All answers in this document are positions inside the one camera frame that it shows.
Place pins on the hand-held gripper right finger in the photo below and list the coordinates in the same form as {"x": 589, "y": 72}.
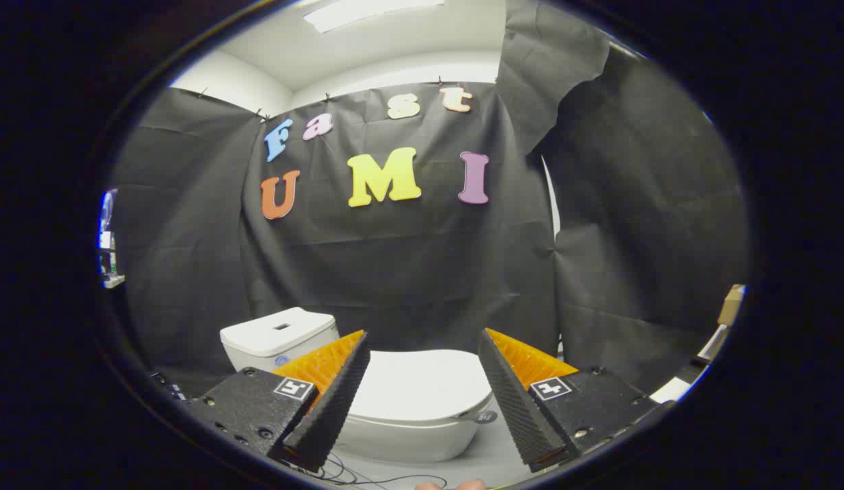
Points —
{"x": 521, "y": 415}

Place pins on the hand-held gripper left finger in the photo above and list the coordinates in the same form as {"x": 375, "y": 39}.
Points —
{"x": 333, "y": 408}

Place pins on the white toilet lid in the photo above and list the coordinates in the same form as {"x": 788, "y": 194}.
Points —
{"x": 422, "y": 384}

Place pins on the white toilet bowl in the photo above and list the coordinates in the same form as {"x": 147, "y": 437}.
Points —
{"x": 408, "y": 439}

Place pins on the white toilet tank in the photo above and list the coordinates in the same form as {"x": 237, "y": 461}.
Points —
{"x": 272, "y": 337}

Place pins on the black backdrop cloth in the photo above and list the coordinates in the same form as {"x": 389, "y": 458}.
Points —
{"x": 408, "y": 272}

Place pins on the brown cardboard box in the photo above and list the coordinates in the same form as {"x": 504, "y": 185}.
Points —
{"x": 732, "y": 304}

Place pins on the cluttered white shelf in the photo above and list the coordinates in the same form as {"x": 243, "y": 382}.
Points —
{"x": 109, "y": 252}

